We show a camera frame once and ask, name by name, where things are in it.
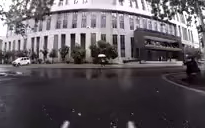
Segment tree with thin trunk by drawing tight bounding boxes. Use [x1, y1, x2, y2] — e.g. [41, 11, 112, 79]
[146, 0, 205, 72]

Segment large pale curved building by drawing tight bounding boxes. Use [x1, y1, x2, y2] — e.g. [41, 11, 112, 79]
[1, 0, 201, 64]

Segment person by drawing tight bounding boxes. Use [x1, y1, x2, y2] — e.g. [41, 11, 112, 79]
[183, 54, 202, 78]
[97, 53, 108, 67]

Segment overhanging tree branches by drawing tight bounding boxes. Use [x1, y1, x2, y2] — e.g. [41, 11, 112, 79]
[0, 0, 58, 34]

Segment wet dark asphalt road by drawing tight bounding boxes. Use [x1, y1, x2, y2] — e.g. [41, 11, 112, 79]
[0, 66, 205, 128]

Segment robot's own part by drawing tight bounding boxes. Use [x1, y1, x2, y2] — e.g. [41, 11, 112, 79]
[60, 120, 71, 128]
[126, 120, 137, 128]

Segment row of bushes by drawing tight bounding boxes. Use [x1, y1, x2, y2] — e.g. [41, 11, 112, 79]
[0, 40, 119, 65]

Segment white car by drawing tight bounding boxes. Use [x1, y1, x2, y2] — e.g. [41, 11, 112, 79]
[11, 56, 32, 67]

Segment pale kerb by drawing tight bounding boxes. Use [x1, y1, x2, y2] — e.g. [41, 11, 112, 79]
[161, 72, 205, 97]

